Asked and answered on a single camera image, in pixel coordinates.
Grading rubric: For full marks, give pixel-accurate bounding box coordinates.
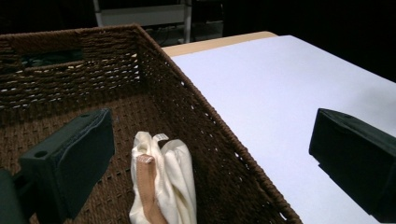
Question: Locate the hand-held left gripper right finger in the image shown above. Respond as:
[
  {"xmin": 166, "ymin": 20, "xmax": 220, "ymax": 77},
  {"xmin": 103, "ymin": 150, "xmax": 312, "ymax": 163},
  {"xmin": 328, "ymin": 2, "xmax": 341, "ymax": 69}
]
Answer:
[{"xmin": 308, "ymin": 107, "xmax": 396, "ymax": 224}]

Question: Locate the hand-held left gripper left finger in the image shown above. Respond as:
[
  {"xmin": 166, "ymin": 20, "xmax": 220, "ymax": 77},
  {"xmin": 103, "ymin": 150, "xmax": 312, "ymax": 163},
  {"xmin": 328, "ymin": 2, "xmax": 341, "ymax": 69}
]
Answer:
[{"xmin": 18, "ymin": 107, "xmax": 116, "ymax": 224}]

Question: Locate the cream baby bodysuit brown trim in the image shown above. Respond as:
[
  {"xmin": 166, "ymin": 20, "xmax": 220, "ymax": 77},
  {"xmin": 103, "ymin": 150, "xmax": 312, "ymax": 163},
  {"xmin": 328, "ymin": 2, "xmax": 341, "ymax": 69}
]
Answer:
[{"xmin": 129, "ymin": 131, "xmax": 198, "ymax": 224}]

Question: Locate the brown wicker basket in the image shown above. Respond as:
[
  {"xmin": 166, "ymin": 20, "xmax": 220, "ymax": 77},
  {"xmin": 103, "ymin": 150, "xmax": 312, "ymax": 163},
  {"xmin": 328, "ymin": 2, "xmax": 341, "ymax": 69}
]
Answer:
[{"xmin": 0, "ymin": 23, "xmax": 303, "ymax": 224}]

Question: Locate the pale lavender table mat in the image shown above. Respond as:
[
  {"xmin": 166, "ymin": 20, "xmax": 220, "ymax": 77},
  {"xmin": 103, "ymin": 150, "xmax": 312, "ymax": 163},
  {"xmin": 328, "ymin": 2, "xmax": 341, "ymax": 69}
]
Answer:
[{"xmin": 171, "ymin": 35, "xmax": 396, "ymax": 224}]

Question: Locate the white-legged desk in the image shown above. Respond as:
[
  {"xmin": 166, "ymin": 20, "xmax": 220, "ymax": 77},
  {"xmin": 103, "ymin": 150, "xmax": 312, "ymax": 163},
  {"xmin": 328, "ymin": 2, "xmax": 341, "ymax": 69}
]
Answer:
[{"xmin": 92, "ymin": 0, "xmax": 194, "ymax": 45}]

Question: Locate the light wooden table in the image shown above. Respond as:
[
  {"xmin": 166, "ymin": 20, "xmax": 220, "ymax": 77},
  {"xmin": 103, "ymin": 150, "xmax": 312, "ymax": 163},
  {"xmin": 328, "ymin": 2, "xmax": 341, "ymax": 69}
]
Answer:
[{"xmin": 162, "ymin": 31, "xmax": 278, "ymax": 58}]

